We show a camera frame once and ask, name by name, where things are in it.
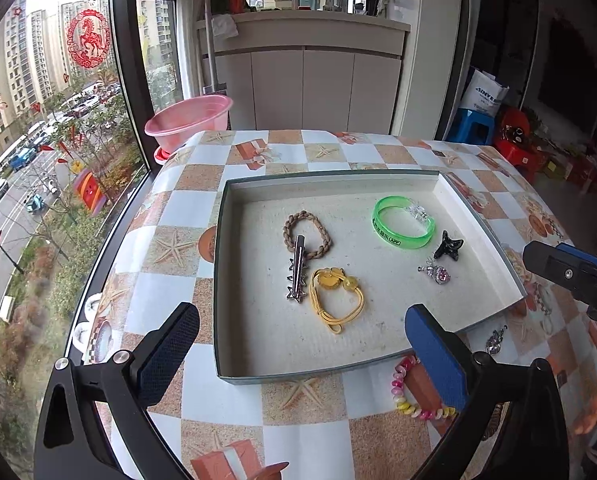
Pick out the black claw hair clip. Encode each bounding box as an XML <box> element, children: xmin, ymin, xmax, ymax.
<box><xmin>433</xmin><ymin>230</ymin><xmax>465</xmax><ymax>262</ymax></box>

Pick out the grey shallow tray box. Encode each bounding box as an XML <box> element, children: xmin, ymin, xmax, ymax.
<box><xmin>213</xmin><ymin>169</ymin><xmax>529</xmax><ymax>386</ymax></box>

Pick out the blue plastic stool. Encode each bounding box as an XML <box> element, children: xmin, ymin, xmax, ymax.
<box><xmin>445</xmin><ymin>107</ymin><xmax>496</xmax><ymax>143</ymax></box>

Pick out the yellow cord hair tie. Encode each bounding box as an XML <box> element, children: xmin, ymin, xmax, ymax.
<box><xmin>308</xmin><ymin>267</ymin><xmax>366</xmax><ymax>335</ymax></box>

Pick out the dark wall screen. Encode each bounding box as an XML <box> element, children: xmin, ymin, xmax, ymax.
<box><xmin>538</xmin><ymin>15</ymin><xmax>597</xmax><ymax>136</ymax></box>

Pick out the brown spiral hair tie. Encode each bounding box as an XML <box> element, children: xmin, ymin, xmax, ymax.
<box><xmin>481</xmin><ymin>402</ymin><xmax>510</xmax><ymax>440</ymax></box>

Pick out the silver charm with pink gem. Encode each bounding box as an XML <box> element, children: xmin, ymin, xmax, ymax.
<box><xmin>418</xmin><ymin>257</ymin><xmax>452</xmax><ymax>287</ymax></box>

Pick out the brown braided hair tie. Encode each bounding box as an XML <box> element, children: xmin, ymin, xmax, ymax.
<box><xmin>283</xmin><ymin>211</ymin><xmax>333</xmax><ymax>261</ymax></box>

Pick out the pink plastic basin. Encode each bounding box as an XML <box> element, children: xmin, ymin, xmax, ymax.
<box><xmin>144</xmin><ymin>95</ymin><xmax>233</xmax><ymax>153</ymax></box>

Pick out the white rag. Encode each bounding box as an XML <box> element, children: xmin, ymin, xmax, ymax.
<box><xmin>211</xmin><ymin>14</ymin><xmax>239</xmax><ymax>38</ymax></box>

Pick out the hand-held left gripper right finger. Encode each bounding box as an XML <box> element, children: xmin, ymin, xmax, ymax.
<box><xmin>404</xmin><ymin>303</ymin><xmax>570</xmax><ymax>480</ymax></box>

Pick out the silver spiked hair clip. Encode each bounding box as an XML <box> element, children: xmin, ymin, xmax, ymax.
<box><xmin>286</xmin><ymin>235</ymin><xmax>309</xmax><ymax>306</ymax></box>

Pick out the red lantern window sticker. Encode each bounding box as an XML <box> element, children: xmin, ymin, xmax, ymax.
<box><xmin>73</xmin><ymin>170</ymin><xmax>108</xmax><ymax>217</ymax></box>

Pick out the colourful spiral hair tie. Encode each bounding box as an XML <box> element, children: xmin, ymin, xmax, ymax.
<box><xmin>391</xmin><ymin>355</ymin><xmax>458</xmax><ymax>422</ymax></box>

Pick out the white sink cabinet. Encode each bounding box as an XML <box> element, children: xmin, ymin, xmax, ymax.
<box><xmin>198</xmin><ymin>10</ymin><xmax>411</xmax><ymax>136</ymax></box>

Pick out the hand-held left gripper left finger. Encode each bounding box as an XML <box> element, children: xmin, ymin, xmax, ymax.
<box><xmin>32</xmin><ymin>302</ymin><xmax>200</xmax><ymax>480</ymax></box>

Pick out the red horse window sticker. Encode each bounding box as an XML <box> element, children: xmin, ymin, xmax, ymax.
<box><xmin>67</xmin><ymin>9</ymin><xmax>112</xmax><ymax>68</ymax></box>

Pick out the white shopping bag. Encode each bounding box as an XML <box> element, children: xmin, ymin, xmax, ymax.
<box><xmin>461</xmin><ymin>67</ymin><xmax>510</xmax><ymax>113</ymax></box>

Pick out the red plastic stool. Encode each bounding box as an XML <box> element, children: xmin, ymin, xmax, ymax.
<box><xmin>493</xmin><ymin>107</ymin><xmax>549</xmax><ymax>183</ymax></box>

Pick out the green translucent bracelet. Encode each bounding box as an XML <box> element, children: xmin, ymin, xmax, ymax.
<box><xmin>372</xmin><ymin>195</ymin><xmax>436</xmax><ymax>250</ymax></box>

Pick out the silver crystal pendant charm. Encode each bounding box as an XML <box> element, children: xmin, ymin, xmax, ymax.
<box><xmin>485</xmin><ymin>325</ymin><xmax>508</xmax><ymax>356</ymax></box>

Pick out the white mop pole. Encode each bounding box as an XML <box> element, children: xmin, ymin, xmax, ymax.
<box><xmin>202</xmin><ymin>0</ymin><xmax>217</xmax><ymax>96</ymax></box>

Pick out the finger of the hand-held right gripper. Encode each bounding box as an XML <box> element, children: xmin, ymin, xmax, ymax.
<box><xmin>557</xmin><ymin>243</ymin><xmax>597</xmax><ymax>270</ymax></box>
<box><xmin>522</xmin><ymin>241</ymin><xmax>597</xmax><ymax>306</ymax></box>

